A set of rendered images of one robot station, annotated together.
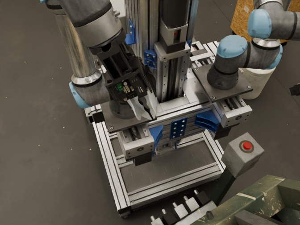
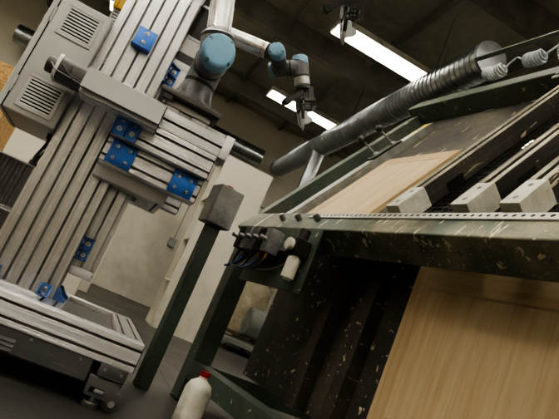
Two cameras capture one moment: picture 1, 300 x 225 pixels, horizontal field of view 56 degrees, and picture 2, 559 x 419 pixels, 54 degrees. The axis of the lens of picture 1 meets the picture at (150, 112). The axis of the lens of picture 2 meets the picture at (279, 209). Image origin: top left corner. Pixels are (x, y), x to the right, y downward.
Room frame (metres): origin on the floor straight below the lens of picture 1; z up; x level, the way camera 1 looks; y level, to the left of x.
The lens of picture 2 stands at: (0.15, 1.95, 0.41)
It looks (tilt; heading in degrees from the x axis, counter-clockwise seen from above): 12 degrees up; 275
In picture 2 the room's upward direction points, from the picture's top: 23 degrees clockwise
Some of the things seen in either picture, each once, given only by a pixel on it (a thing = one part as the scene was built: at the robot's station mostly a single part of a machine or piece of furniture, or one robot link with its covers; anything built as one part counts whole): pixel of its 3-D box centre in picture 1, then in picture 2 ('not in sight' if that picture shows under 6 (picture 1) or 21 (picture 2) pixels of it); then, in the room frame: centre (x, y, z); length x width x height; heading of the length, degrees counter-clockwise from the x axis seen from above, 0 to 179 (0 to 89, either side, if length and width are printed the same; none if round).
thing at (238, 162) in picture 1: (241, 155); (220, 207); (0.61, -0.44, 0.84); 0.12 x 0.12 x 0.18; 30
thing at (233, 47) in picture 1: (231, 53); not in sight; (0.93, -0.36, 1.20); 0.13 x 0.12 x 0.14; 84
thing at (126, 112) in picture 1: (125, 98); (194, 96); (0.77, 0.11, 1.09); 0.15 x 0.15 x 0.10
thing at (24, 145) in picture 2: not in sight; (20, 160); (3.54, -3.81, 1.08); 0.80 x 0.58 x 0.72; 110
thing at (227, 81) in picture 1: (224, 71); not in sight; (0.94, -0.36, 1.09); 0.15 x 0.15 x 0.10
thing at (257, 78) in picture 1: (254, 71); not in sight; (1.74, -0.93, 0.24); 0.32 x 0.30 x 0.47; 110
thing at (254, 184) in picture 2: not in sight; (209, 248); (1.28, -4.27, 1.03); 0.60 x 0.58 x 2.05; 110
